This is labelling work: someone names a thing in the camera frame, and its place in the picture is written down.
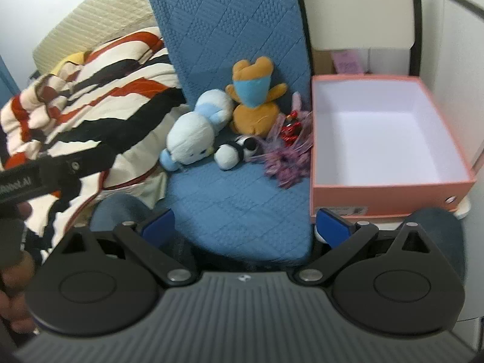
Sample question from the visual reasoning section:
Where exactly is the person's left leg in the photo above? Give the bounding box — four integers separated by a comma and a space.
90, 195, 169, 235

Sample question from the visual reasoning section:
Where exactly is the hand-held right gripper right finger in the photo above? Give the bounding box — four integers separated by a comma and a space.
297, 207, 433, 286

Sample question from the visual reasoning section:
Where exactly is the blue quilted chair cushion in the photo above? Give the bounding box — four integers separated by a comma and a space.
143, 0, 316, 268

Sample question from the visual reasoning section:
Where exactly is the red black striped blanket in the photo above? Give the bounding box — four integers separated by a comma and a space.
0, 26, 188, 265

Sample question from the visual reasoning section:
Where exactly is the red shiny ornament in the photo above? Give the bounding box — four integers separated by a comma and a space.
280, 110, 302, 146

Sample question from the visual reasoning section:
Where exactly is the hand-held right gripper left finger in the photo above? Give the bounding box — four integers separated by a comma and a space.
57, 208, 191, 286

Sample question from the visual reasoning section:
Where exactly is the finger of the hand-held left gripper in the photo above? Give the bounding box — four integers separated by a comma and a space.
60, 147, 116, 194

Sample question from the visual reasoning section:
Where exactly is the white and blue penguin plush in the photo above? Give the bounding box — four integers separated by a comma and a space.
159, 89, 235, 171

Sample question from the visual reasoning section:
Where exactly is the pink packet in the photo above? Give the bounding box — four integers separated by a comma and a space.
332, 49, 367, 74

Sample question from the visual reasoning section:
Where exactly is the black tube frame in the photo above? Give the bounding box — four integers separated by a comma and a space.
291, 0, 423, 78

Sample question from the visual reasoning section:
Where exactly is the purple tinsel bow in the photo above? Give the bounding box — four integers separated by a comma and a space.
250, 111, 314, 190

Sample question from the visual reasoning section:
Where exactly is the yellow cloth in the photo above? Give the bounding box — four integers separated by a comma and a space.
51, 51, 89, 78

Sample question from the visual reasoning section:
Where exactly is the small panda plush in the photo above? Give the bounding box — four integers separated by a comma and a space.
214, 136, 260, 171

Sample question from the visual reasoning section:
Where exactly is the person's right leg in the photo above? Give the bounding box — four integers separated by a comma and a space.
406, 207, 466, 286

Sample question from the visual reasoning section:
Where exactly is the pink cardboard box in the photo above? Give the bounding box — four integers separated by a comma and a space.
309, 75, 477, 224

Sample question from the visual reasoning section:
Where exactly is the person's leg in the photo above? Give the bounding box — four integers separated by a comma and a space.
90, 195, 169, 235
406, 207, 466, 286

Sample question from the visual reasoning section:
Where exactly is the person's left hand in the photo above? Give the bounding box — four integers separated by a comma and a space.
0, 201, 38, 334

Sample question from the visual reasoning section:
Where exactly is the blue orange plush toy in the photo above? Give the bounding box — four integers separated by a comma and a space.
226, 56, 289, 137

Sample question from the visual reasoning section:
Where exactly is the brown cardboard box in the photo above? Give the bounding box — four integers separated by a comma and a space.
312, 48, 337, 75

